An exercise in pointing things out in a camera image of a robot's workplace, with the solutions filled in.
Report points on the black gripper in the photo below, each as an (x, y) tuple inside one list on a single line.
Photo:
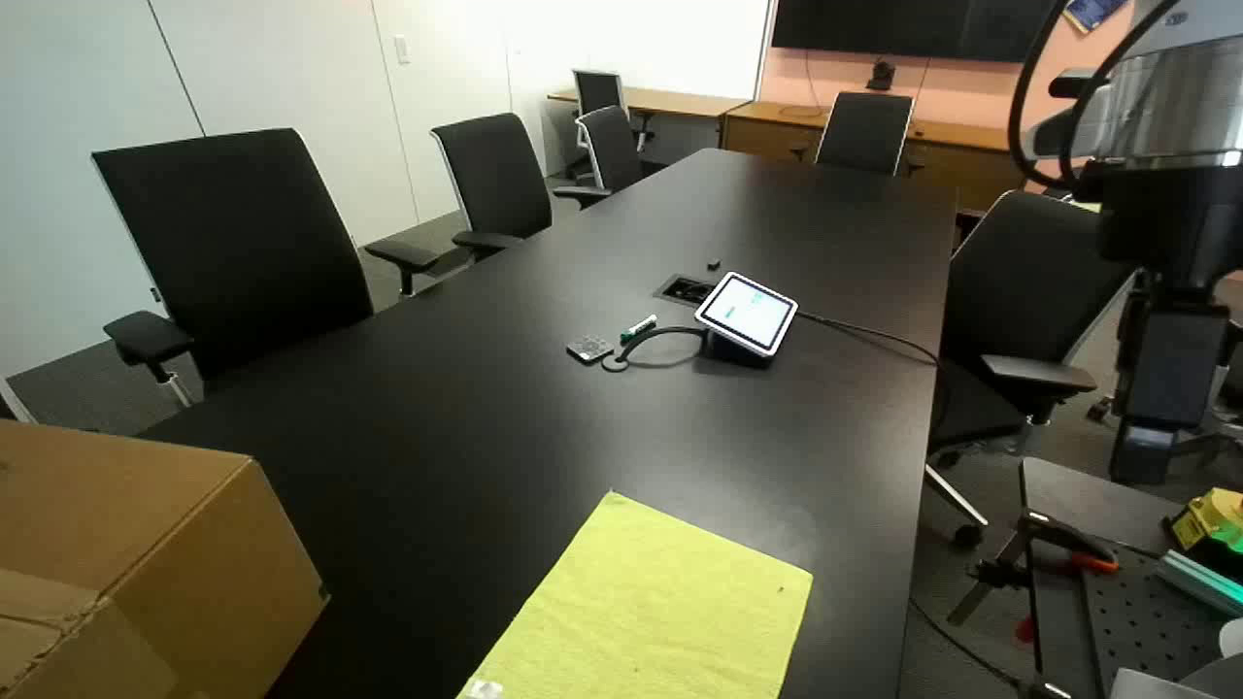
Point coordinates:
[(1171, 354)]

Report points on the yellow microfibre cloth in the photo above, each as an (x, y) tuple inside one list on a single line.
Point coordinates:
[(644, 609)]

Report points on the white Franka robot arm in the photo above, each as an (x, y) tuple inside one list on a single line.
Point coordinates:
[(1167, 103)]

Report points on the yellow green small box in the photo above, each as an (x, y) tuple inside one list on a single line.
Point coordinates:
[(1211, 517)]

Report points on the black tripod with orange clamp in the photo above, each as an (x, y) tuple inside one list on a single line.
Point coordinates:
[(1053, 535)]

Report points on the teal metal bar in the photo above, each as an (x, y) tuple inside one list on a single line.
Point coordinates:
[(1205, 583)]

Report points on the grey flat plate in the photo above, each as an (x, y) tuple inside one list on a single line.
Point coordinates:
[(1160, 687)]

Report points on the tablet on stand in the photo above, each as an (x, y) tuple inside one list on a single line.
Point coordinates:
[(748, 311)]

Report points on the black webcam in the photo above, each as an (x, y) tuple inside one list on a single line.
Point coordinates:
[(880, 77)]

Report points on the wooden credenza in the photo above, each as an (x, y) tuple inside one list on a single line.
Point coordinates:
[(778, 131)]

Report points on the small grey adapter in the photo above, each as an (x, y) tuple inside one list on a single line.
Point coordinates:
[(637, 327)]

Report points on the small black flat device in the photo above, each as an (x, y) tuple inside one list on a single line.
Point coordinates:
[(587, 353)]

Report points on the wooden side desk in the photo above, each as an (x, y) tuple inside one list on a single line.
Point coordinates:
[(673, 103)]

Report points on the large black office chair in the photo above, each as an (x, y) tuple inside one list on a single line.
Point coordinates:
[(234, 248)]

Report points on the brown cardboard box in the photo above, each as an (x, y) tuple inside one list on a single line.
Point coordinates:
[(128, 556)]

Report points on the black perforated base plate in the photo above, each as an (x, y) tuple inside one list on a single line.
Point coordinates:
[(1138, 634)]

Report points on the blue wall picture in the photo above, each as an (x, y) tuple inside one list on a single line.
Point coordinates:
[(1091, 14)]

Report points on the black wall television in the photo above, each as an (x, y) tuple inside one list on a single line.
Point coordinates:
[(905, 24)]

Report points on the white wall switch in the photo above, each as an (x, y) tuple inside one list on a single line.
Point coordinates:
[(400, 54)]

